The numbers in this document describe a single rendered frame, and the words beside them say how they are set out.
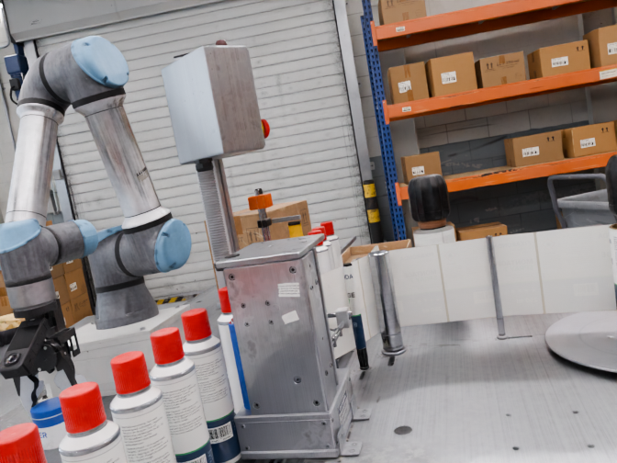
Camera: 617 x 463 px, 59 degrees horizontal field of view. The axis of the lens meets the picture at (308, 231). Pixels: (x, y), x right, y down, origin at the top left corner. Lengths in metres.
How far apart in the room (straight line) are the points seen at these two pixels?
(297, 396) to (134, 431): 0.21
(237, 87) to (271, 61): 4.55
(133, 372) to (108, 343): 0.68
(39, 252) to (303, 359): 0.56
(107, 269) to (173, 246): 0.18
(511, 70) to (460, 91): 0.46
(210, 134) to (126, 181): 0.33
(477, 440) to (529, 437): 0.06
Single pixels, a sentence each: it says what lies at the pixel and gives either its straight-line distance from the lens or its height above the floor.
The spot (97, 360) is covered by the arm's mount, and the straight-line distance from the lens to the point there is 1.28.
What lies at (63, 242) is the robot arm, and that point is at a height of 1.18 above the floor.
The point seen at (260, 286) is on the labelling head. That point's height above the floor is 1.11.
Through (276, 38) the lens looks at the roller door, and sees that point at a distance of 5.61.
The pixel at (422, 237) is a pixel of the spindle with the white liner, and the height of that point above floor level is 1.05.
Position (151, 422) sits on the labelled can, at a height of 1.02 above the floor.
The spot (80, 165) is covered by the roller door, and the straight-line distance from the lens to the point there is 6.10.
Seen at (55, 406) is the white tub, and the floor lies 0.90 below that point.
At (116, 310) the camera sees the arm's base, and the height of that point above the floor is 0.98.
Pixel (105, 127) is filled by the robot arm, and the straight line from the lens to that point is 1.27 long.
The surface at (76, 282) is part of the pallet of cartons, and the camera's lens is 5.61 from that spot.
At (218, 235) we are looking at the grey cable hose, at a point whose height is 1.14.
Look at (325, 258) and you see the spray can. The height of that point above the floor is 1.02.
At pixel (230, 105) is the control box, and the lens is 1.01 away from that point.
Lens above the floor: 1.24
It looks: 7 degrees down
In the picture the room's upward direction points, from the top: 10 degrees counter-clockwise
